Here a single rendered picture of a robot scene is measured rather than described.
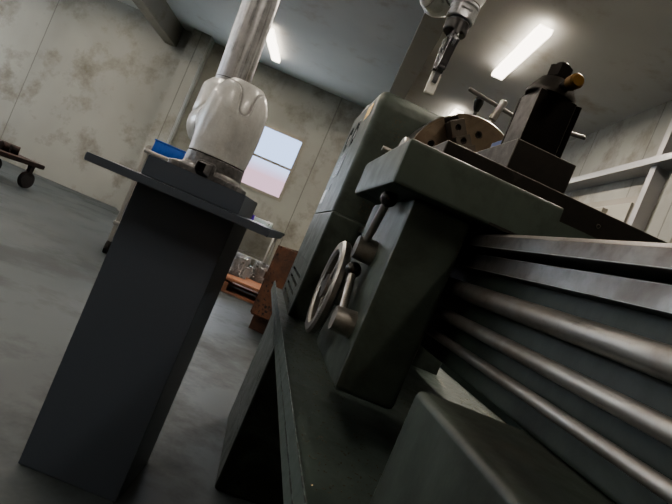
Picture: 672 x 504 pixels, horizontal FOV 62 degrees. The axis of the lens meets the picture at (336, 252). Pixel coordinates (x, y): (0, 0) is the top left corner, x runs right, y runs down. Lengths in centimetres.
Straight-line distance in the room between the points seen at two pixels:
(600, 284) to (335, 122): 892
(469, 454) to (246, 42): 145
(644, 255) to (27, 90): 1035
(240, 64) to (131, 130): 817
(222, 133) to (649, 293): 114
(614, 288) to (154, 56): 968
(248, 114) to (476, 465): 118
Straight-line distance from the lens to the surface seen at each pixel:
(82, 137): 1006
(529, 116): 93
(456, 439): 42
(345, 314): 74
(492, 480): 36
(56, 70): 1046
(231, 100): 145
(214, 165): 141
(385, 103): 165
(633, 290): 46
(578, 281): 52
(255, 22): 172
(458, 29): 183
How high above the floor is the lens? 76
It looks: level
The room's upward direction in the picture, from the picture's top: 23 degrees clockwise
